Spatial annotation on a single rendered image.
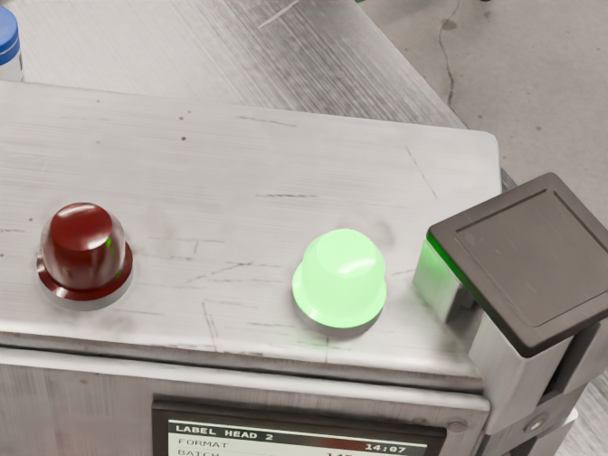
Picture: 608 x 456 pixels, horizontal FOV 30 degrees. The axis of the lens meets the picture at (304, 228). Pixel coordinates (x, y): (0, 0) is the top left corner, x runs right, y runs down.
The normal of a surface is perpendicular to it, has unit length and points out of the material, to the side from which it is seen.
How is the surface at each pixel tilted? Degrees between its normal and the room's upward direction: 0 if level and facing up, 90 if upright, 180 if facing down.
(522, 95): 0
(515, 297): 0
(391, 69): 0
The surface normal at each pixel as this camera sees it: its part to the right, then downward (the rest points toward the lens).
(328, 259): -0.13, -0.52
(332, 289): -0.25, 0.31
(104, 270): 0.58, 0.68
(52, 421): -0.06, 0.79
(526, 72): 0.09, -0.61
